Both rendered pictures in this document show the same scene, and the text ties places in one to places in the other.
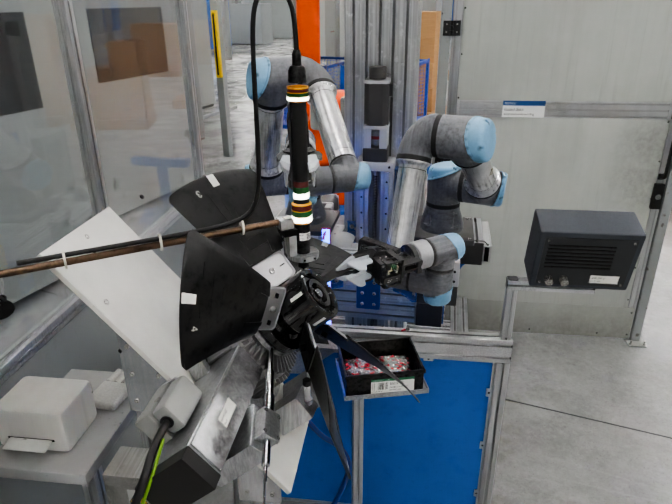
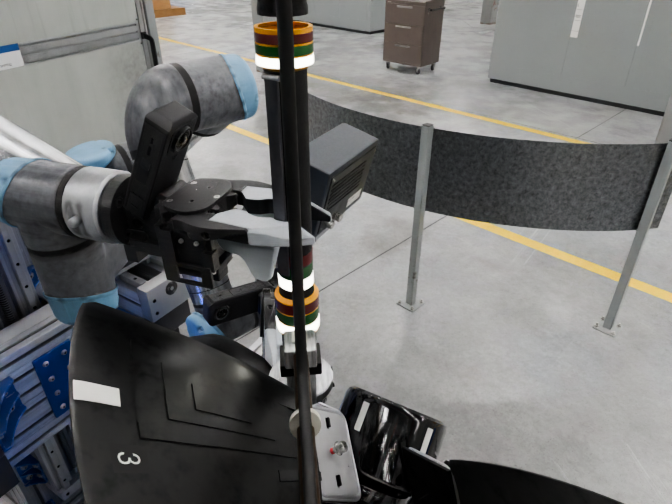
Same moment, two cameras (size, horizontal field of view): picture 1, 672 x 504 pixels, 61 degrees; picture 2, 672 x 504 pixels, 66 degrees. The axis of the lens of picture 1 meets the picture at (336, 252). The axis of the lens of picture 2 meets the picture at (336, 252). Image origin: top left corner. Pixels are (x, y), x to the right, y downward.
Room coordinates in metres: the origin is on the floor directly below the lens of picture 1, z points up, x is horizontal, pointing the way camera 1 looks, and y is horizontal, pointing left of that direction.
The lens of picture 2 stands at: (0.97, 0.44, 1.69)
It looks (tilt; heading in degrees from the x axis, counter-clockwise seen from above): 32 degrees down; 292
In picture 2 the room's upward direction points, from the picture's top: straight up
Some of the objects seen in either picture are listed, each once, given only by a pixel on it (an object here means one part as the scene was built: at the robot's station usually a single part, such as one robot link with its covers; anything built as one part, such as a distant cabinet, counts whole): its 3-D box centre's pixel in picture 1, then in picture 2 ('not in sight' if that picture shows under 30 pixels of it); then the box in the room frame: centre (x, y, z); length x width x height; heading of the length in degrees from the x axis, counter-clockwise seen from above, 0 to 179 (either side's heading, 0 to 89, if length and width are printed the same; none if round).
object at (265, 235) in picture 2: (287, 173); (262, 252); (1.17, 0.10, 1.44); 0.09 x 0.03 x 0.06; 174
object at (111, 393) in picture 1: (115, 388); not in sight; (1.20, 0.57, 0.87); 0.15 x 0.09 x 0.02; 167
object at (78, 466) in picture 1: (78, 420); not in sight; (1.11, 0.63, 0.85); 0.36 x 0.24 x 0.03; 173
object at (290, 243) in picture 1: (298, 236); (300, 356); (1.15, 0.08, 1.31); 0.09 x 0.07 x 0.10; 118
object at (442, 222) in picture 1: (442, 213); not in sight; (1.89, -0.37, 1.09); 0.15 x 0.15 x 0.10
